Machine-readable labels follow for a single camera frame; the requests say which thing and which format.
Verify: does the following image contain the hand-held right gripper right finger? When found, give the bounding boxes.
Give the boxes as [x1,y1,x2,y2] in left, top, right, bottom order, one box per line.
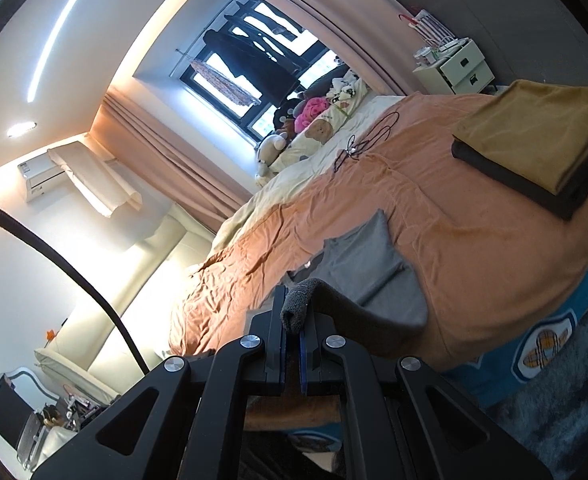
[299,300,555,480]

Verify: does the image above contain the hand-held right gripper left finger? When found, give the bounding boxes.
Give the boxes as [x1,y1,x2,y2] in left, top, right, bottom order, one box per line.
[31,284,289,480]

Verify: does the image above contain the grey t-shirt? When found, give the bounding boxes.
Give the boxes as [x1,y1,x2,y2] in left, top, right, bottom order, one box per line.
[281,208,430,361]

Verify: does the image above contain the cream padded headboard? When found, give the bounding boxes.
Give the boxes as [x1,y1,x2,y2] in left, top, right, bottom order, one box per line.
[34,202,220,396]

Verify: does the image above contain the cream blanket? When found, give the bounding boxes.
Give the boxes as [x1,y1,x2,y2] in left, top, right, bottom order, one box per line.
[209,92,410,261]

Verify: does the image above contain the orange duvet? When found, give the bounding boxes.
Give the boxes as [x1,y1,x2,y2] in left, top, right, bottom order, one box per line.
[169,91,588,431]

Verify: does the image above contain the beige plush bear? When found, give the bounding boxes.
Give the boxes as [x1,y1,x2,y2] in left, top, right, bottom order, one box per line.
[254,132,290,178]

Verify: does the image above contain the white pillow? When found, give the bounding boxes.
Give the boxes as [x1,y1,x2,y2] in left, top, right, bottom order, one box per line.
[34,347,117,398]

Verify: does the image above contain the pink curtain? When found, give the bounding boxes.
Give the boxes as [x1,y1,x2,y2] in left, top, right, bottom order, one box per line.
[201,0,425,98]
[89,95,260,233]

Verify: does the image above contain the bear print bedding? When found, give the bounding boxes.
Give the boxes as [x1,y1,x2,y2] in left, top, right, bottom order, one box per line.
[269,90,375,171]

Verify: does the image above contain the pink plush toy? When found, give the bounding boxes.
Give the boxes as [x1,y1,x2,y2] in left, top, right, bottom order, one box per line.
[294,97,330,131]

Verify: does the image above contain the hanging white cloth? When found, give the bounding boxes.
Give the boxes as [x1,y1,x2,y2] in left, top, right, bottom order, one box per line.
[48,142,142,218]

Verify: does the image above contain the black rectangular case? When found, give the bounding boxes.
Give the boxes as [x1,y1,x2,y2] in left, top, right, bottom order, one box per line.
[0,372,40,433]

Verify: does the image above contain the grey fluffy rug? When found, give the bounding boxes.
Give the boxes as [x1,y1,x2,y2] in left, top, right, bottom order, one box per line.
[484,300,588,461]

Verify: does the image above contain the dark cushion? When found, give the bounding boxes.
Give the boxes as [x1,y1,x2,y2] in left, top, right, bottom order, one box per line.
[304,62,350,101]

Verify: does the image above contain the black and white plush toy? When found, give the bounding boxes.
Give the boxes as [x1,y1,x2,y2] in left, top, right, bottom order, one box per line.
[326,71,370,103]

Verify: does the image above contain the hanging floral garment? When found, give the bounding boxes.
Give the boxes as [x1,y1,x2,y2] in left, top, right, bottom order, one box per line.
[190,57,260,108]

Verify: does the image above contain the hanging black coat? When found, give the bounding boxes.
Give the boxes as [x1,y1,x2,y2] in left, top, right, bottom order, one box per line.
[204,25,300,106]

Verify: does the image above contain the white air conditioner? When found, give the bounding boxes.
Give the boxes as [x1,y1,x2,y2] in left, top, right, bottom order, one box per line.
[16,142,120,203]

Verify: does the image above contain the folded black garment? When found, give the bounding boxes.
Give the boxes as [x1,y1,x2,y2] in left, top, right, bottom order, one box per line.
[450,110,588,222]

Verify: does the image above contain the folded mustard brown garment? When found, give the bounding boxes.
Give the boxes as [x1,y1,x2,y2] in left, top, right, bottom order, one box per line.
[453,80,588,196]

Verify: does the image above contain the hanging long dark garment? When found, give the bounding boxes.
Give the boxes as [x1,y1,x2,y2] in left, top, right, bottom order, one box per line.
[229,2,305,46]

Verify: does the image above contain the small plastic container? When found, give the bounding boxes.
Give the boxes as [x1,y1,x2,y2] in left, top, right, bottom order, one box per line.
[414,45,440,68]

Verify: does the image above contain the cream nightstand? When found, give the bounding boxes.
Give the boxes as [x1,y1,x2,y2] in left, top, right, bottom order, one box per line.
[413,37,497,95]

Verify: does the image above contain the striped gift bag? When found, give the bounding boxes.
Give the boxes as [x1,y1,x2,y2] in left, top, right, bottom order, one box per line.
[399,7,452,51]

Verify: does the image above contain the ceiling light strip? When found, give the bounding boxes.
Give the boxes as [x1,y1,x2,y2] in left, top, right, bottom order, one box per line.
[26,0,107,103]

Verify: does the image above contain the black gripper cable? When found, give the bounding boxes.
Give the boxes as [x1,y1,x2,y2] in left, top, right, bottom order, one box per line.
[0,197,150,373]

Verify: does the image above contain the black cable with connector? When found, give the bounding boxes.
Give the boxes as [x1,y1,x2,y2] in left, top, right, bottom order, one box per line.
[334,111,401,173]

